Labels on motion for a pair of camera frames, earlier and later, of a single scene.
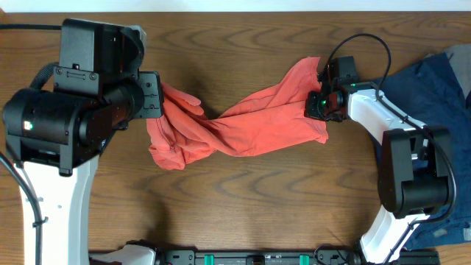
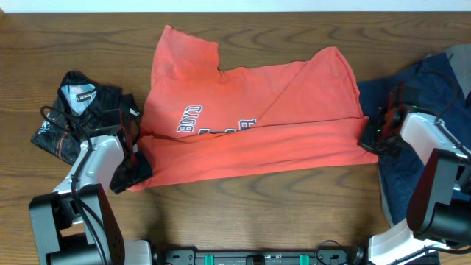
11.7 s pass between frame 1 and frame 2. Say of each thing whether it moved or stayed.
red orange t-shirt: moved
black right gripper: moved
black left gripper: moved
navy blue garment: stayed
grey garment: stayed
